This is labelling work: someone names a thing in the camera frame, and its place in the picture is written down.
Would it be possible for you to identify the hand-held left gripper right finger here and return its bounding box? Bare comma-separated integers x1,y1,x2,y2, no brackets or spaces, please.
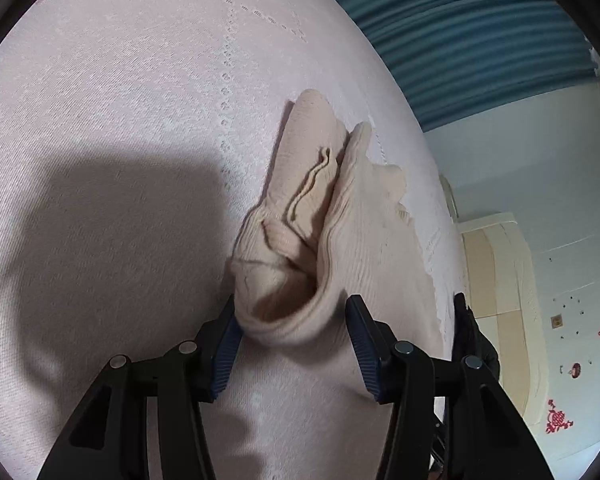
345,294,556,480

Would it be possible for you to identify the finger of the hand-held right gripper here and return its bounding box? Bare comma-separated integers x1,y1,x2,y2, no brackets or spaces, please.
452,292,501,386

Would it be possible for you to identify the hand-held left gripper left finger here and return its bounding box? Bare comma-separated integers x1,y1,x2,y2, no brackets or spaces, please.
36,294,243,480

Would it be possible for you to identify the beige knit sweater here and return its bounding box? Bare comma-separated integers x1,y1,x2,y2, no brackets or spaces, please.
228,88,451,401

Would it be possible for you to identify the cream headboard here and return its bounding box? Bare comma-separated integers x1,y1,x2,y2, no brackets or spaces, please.
439,175,551,426

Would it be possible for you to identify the blue curtain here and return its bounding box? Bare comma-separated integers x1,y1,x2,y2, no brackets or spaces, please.
287,0,600,131

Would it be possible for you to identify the pink bed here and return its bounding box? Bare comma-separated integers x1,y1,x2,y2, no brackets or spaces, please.
0,0,473,480

